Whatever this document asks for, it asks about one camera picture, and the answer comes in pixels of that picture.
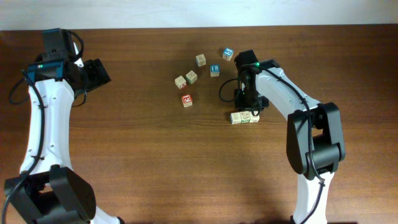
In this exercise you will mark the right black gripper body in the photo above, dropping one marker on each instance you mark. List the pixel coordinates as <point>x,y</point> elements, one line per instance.
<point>250,103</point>

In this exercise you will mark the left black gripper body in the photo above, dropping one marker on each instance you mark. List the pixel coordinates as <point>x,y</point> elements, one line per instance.
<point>91,76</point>

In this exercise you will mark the green V wooden block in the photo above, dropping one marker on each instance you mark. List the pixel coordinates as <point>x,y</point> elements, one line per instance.
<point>245,116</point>

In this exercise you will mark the K wooden block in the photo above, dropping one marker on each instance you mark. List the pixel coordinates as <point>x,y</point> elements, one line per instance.
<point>254,119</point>

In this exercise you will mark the blue-sided wooden block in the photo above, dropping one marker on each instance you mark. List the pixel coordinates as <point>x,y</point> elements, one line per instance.
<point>235,118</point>

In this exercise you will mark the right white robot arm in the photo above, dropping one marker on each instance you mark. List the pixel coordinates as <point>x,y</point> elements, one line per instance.
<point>315,144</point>

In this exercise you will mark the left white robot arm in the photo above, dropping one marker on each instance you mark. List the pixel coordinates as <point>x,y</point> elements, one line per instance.
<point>47,189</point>

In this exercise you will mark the blue L wooden block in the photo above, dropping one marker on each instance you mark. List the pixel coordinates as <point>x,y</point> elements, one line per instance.
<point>214,70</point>

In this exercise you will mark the blue 5 wooden block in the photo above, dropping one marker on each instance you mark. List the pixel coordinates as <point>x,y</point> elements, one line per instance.
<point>227,54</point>

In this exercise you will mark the green-edged wooden block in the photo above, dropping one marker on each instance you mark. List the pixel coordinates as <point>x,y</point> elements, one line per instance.
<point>191,77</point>

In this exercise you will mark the red E wooden block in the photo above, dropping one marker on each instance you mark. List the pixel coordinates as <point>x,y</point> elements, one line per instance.
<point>187,100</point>

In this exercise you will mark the blue D wooden block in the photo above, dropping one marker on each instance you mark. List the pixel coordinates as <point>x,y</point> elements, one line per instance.
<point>200,60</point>

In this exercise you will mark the red A wooden block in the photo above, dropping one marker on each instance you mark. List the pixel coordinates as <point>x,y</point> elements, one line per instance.
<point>180,82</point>

